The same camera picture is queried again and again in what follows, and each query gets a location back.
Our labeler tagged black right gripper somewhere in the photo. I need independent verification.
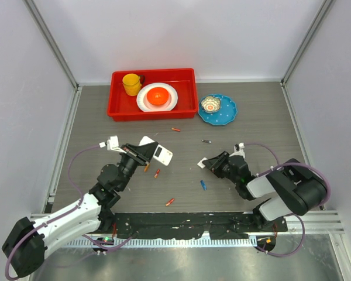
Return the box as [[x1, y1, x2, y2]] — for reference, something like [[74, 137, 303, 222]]
[[202, 150, 239, 184]]

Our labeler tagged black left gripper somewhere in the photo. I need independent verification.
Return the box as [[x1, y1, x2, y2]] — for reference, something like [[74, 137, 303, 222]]
[[118, 141, 157, 191]]

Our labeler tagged white battery cover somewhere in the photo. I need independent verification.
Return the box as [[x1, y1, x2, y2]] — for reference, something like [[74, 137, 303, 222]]
[[197, 157, 207, 169]]

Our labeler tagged white red remote control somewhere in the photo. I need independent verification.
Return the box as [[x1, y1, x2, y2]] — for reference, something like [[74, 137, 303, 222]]
[[139, 136, 173, 166]]

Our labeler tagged red AAA battery front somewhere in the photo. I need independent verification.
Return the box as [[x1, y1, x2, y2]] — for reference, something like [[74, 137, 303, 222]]
[[165, 198, 175, 206]]

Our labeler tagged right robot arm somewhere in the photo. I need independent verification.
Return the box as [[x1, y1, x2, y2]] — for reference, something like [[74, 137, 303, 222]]
[[198, 152, 331, 231]]

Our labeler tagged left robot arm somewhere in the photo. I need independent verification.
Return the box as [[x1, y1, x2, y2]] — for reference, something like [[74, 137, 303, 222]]
[[2, 136, 173, 280]]

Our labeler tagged red orange AAA battery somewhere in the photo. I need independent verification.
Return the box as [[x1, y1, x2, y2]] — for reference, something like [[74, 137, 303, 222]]
[[154, 169, 160, 179]]

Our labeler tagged blue AAA battery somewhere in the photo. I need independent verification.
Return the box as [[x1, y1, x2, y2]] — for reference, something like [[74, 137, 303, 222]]
[[200, 180, 207, 190]]

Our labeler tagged white plate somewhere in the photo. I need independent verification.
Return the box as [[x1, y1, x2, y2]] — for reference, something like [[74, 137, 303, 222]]
[[136, 83, 178, 112]]

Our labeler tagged blue polka dot plate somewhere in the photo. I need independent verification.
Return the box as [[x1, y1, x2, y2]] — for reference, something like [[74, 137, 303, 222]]
[[198, 94, 238, 126]]

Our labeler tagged orange bowl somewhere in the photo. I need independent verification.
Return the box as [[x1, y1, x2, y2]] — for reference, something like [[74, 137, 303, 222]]
[[146, 87, 170, 106]]

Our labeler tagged small patterned bowl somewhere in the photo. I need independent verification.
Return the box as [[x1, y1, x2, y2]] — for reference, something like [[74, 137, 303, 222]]
[[201, 96, 221, 114]]

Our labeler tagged yellow cup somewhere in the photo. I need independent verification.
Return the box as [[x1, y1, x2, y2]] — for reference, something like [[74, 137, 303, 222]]
[[122, 73, 145, 97]]

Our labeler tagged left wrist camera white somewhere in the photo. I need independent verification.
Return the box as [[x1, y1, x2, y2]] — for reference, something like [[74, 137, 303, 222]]
[[99, 135, 126, 153]]

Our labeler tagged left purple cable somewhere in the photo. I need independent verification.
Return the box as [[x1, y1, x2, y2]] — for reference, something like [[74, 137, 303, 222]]
[[4, 145, 135, 279]]

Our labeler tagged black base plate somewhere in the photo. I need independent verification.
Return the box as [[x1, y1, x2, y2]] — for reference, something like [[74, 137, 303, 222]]
[[99, 211, 288, 241]]

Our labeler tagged white cable duct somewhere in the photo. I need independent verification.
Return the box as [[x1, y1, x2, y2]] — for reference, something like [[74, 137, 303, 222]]
[[62, 233, 257, 249]]

